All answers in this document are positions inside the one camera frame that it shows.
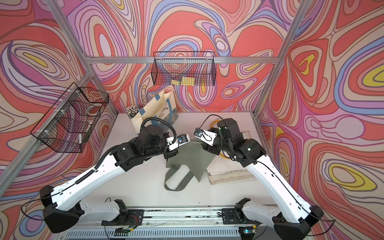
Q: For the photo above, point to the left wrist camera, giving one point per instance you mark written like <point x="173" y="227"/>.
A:
<point x="180" y="140"/>

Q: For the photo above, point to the black wire basket, wall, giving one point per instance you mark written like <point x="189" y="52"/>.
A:
<point x="75" y="112"/>
<point x="169" y="67"/>

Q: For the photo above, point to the black wire basket, left wall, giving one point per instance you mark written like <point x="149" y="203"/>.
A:
<point x="75" y="112"/>

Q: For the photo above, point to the yellow sticky note pad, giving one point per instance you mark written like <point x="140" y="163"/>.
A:
<point x="187" y="81"/>

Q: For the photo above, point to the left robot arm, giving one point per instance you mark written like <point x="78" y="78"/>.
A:
<point x="63" y="206"/>

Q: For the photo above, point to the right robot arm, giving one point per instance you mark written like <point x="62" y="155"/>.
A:
<point x="294" y="217"/>

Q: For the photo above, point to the clear cup of pencils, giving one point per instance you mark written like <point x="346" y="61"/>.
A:
<point x="132" y="111"/>

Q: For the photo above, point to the cream bag with yellow handles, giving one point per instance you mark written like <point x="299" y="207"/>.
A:
<point x="223" y="165"/>

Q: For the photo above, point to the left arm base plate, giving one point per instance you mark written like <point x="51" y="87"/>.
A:
<point x="131" y="218"/>

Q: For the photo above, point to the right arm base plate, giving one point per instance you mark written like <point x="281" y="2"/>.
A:
<point x="232" y="216"/>

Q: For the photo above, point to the cream bag with blue handles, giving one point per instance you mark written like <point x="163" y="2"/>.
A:
<point x="162" y="105"/>

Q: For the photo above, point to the cream canvas bag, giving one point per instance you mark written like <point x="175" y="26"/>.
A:
<point x="226" y="178"/>

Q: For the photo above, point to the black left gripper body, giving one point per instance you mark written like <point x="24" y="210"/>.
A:
<point x="169" y="154"/>

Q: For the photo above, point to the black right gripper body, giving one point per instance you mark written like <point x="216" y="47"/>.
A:
<point x="213" y="149"/>

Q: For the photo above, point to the green canvas bag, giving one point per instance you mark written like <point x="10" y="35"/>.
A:
<point x="193" y="156"/>

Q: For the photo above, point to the black wire basket, back wall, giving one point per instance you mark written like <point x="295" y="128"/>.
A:
<point x="169" y="67"/>

